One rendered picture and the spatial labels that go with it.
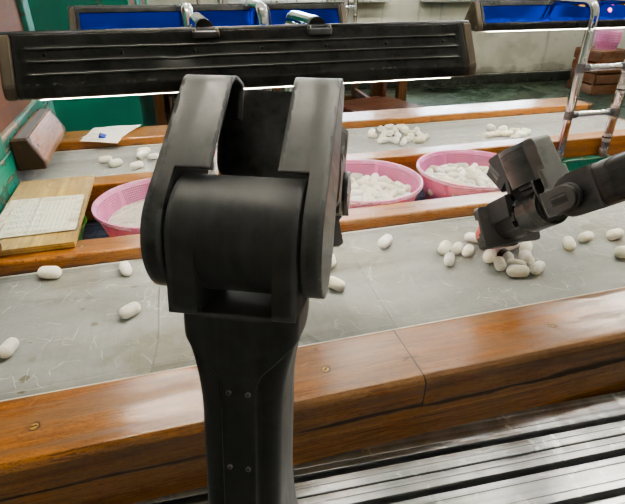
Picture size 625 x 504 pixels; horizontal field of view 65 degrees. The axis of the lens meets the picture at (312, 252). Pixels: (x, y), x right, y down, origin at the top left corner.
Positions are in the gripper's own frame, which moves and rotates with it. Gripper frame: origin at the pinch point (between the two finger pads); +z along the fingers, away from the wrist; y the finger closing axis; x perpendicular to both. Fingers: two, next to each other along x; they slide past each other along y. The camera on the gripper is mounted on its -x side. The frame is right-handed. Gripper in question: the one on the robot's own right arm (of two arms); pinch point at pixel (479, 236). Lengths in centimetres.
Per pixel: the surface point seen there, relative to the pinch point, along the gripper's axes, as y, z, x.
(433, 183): -5.0, 21.4, -16.9
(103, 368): 63, -11, 12
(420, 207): 5.2, 10.0, -8.9
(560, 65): -417, 403, -264
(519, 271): -0.2, -8.5, 7.9
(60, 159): 81, 56, -44
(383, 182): 4.9, 26.4, -19.8
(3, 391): 74, -12, 13
